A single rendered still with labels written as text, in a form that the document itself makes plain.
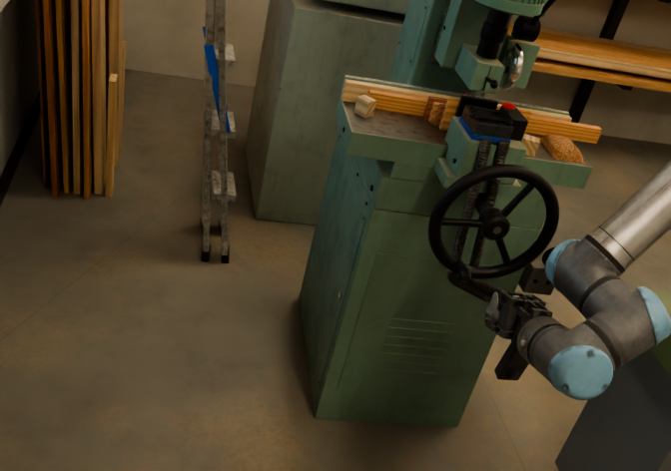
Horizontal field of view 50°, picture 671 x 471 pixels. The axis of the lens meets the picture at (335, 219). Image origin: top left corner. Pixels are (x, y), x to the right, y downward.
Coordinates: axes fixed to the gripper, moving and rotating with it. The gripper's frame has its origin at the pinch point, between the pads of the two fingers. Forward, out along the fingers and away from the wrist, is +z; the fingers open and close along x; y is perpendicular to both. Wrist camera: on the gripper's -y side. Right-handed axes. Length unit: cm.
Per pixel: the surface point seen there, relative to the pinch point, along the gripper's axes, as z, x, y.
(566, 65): 237, -129, 72
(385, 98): 37, 20, 39
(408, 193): 28.6, 13.2, 18.6
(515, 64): 42, -13, 53
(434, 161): 25.4, 9.4, 27.2
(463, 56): 39, 2, 53
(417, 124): 33.5, 12.5, 34.7
